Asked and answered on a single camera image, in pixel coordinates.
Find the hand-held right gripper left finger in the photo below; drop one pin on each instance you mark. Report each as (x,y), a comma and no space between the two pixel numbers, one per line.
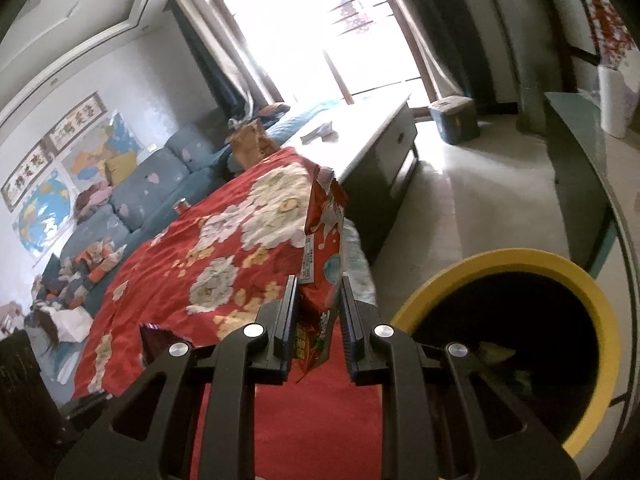
(285,330)

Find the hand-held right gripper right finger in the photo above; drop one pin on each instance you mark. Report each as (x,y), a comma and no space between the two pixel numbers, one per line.
(352,340)

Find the red snack packet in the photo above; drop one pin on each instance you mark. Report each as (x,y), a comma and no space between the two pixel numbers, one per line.
(322,240)

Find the yellow rimmed black trash bin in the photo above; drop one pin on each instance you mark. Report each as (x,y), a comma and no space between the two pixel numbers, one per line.
(500,257)

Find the white plastic bag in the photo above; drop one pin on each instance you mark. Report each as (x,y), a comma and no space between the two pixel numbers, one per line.
(70,325)

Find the red floral blanket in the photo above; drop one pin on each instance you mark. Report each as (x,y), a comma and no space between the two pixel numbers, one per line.
(225,230)

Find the floral quilt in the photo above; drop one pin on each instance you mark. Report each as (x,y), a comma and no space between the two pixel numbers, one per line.
(80,270)

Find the dark red wrapper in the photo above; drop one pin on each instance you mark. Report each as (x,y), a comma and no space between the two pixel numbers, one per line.
(155,342)

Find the world map poster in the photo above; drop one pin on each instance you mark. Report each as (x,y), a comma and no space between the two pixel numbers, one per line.
(42,215)

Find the metal can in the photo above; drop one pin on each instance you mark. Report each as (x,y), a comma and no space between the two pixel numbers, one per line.
(182,206)

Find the orange paper bag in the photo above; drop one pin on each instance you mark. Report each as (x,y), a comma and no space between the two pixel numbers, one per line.
(255,145)

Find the pink clothes pile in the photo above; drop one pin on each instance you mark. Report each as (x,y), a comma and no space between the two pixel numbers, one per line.
(95,200)

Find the grey coffee table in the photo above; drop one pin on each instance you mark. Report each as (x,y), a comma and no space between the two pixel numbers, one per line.
(370,150)

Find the blue floral sofa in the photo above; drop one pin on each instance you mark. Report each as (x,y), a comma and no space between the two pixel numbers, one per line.
(150,195)

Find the framed calligraphy picture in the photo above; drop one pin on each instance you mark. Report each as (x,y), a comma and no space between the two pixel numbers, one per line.
(75,122)
(25,175)

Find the yellow pillow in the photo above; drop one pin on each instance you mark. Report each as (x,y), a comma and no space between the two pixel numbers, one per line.
(120,170)

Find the blue storage stool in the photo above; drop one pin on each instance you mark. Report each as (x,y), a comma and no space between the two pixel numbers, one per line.
(454,120)

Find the country map poster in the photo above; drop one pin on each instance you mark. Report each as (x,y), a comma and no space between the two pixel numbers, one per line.
(105,145)

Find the dark blue curtain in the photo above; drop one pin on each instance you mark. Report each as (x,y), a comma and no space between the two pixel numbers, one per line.
(220,70)

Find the glass topped television console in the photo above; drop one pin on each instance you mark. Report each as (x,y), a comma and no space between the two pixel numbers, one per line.
(580,160)

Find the brown framed glass door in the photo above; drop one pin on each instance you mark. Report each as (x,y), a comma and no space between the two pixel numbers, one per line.
(310,25)

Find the tall grey air conditioner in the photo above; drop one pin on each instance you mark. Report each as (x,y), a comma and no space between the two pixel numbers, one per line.
(525,85)

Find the dark grey curtain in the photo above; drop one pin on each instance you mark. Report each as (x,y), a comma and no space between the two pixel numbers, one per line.
(450,35)

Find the white cylindrical vase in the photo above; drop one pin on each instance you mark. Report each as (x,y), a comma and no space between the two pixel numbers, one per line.
(613,102)

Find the red berry branches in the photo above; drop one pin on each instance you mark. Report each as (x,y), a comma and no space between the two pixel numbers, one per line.
(610,30)

